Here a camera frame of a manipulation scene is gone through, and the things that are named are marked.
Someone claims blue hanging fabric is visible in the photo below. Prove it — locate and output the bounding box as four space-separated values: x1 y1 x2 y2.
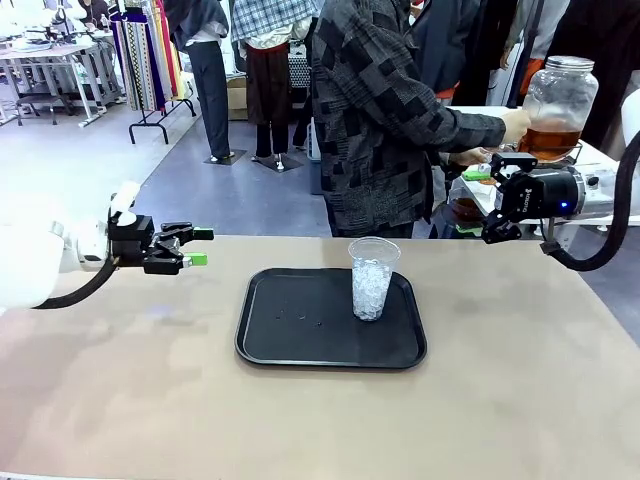
147 9 167 112

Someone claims black plastic serving tray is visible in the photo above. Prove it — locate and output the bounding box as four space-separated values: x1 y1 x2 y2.
234 267 429 371

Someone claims glass drink dispenser jar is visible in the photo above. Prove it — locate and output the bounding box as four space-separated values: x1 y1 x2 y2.
499 55 600 162

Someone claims cream patterned hanging fabric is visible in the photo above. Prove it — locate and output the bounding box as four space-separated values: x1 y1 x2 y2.
122 7 154 111

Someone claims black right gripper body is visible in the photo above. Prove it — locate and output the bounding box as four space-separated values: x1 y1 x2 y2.
514 168 583 221

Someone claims mannequin in dark trousers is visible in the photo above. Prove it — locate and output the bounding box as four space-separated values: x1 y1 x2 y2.
164 0 249 165

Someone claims person's right hand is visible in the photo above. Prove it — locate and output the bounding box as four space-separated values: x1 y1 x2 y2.
499 107 533 150

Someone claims mannequin in dark coat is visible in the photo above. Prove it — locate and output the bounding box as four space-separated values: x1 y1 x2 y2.
412 0 506 107

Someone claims person in patchwork jacket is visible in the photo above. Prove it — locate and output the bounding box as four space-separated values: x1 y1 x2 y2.
310 0 509 239

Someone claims yellow hanging fabric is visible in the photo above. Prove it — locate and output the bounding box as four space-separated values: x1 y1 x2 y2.
168 4 190 99

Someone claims white metal workbench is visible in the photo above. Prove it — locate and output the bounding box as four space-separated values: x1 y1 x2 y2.
0 39 124 129

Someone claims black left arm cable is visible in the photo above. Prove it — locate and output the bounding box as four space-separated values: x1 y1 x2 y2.
30 257 119 310

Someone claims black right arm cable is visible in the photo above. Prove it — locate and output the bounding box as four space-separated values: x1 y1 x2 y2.
538 130 640 273

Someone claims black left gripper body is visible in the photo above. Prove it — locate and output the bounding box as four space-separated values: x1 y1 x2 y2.
107 214 157 267

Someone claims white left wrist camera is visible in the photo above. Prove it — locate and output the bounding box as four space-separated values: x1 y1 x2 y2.
108 180 143 226

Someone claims brown cardboard box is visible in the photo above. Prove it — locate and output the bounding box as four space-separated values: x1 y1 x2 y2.
227 74 250 121

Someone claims black clothes rack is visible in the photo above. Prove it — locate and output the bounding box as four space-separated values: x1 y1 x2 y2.
108 0 199 145

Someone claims tall clear iced cup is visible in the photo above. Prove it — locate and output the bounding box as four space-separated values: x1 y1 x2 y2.
347 236 402 322

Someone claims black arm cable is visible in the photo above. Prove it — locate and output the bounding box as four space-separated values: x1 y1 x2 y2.
30 257 119 310
538 130 640 273

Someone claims mannequin in plaid shirt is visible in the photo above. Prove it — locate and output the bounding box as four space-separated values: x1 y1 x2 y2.
230 0 321 174

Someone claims person's left hand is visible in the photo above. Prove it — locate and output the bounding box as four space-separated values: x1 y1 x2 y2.
448 147 494 169

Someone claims red hanging fabric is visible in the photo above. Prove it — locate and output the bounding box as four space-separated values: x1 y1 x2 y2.
157 0 179 101

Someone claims white upright box appliance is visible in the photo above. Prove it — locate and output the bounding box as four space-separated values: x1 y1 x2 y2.
306 115 322 161

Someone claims mannequin in grey jacket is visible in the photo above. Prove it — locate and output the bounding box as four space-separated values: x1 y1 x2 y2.
499 0 571 109

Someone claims person's right forearm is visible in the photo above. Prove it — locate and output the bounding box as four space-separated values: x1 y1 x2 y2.
428 107 509 155

